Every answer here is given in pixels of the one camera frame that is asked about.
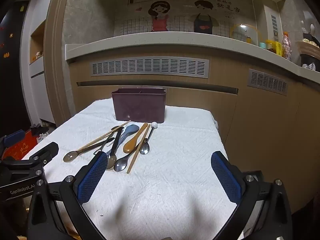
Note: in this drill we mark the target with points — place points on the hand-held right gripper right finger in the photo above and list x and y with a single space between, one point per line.
226 177

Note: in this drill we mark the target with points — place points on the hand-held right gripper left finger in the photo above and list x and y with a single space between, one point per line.
91 177

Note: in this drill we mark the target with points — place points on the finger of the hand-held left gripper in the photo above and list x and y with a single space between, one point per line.
45 153
15 136

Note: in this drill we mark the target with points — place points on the plain metal spoon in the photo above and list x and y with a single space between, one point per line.
120 166

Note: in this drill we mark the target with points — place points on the wooden chopstick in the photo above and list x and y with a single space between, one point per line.
105 135
136 155

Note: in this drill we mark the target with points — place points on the brown wooden spoon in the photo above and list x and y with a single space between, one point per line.
128 146

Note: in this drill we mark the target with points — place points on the metal spoon with white ball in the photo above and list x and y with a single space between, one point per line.
144 150

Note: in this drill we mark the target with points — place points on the maroon plastic utensil holder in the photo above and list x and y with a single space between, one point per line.
137 107

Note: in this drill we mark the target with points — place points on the red doormat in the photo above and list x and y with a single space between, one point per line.
22 148

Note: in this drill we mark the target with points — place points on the white sneaker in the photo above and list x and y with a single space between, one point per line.
40 138
45 134

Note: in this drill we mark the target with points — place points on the black shoe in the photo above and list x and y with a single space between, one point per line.
37 129

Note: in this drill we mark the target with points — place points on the white cabinet with niche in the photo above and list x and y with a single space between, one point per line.
37 92

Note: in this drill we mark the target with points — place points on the black panel with magnets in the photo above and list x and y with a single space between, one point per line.
12 80

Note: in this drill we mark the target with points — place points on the wooden counter cabinet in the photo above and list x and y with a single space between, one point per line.
262 130

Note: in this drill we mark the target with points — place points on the white textured table cloth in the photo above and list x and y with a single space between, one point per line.
162 180

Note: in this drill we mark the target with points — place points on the small grey vent grille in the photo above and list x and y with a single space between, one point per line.
267 82

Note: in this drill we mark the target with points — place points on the long grey vent grille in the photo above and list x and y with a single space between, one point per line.
150 67

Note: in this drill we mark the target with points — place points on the teal cup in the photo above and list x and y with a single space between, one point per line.
262 45

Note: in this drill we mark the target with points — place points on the crumpled silver foil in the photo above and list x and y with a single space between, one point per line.
309 66

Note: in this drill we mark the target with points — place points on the yellow plastic jar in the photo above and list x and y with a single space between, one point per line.
273 46

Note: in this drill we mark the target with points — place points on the clear bottle with orange cap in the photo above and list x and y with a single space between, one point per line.
286 46

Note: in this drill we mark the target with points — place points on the black pot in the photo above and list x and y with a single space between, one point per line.
308 58

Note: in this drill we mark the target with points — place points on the black kitchen container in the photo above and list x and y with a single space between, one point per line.
308 36

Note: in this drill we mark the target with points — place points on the cartoon boy wall sticker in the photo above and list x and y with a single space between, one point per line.
203 23

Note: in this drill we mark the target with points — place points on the white wall control panel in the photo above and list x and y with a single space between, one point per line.
274 22

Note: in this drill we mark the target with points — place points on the cartoon girl wall sticker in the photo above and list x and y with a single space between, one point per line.
160 21

